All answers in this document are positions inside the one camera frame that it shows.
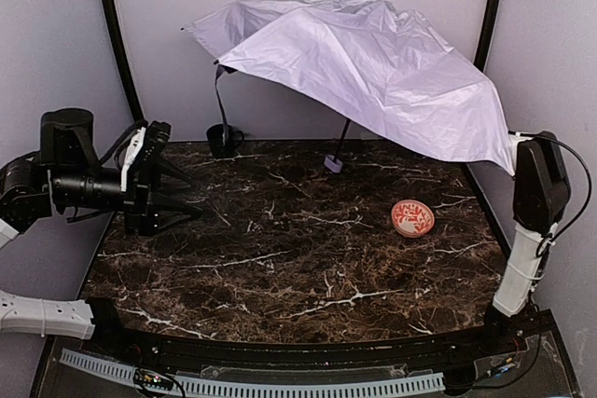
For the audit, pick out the small circuit board with wires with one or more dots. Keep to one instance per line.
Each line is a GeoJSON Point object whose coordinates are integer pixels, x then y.
{"type": "Point", "coordinates": [149, 383]}

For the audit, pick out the black left corner post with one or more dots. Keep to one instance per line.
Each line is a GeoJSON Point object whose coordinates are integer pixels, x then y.
{"type": "Point", "coordinates": [120, 54]}

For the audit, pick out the lavender folding umbrella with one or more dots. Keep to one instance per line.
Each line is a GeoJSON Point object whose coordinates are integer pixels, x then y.
{"type": "Point", "coordinates": [387, 70]}

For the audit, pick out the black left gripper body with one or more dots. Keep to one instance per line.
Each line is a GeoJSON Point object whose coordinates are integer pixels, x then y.
{"type": "Point", "coordinates": [144, 184]}

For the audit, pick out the black cup holder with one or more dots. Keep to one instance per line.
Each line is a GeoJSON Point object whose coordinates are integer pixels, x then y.
{"type": "Point", "coordinates": [224, 140]}

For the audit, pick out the red patterned ceramic bowl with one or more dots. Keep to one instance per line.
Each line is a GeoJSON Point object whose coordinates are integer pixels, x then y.
{"type": "Point", "coordinates": [412, 218]}

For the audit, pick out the grey slotted cable duct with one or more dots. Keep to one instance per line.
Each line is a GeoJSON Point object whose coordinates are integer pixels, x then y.
{"type": "Point", "coordinates": [236, 382]}

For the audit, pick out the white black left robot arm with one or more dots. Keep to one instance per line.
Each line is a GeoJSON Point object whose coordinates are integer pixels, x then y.
{"type": "Point", "coordinates": [67, 173]}

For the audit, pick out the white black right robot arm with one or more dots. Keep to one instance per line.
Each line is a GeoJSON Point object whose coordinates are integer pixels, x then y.
{"type": "Point", "coordinates": [542, 191]}

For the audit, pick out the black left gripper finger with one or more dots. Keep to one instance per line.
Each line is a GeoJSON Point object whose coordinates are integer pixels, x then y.
{"type": "Point", "coordinates": [178, 216]}
{"type": "Point", "coordinates": [171, 178]}

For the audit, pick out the black front table rail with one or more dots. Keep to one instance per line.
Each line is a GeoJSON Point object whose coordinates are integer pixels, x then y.
{"type": "Point", "coordinates": [184, 353]}

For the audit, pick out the black corner post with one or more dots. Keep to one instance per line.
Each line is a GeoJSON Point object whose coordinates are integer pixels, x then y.
{"type": "Point", "coordinates": [120, 54]}
{"type": "Point", "coordinates": [486, 34]}

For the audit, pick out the black right corner post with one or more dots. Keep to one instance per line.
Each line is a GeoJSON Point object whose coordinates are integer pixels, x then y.
{"type": "Point", "coordinates": [486, 34]}

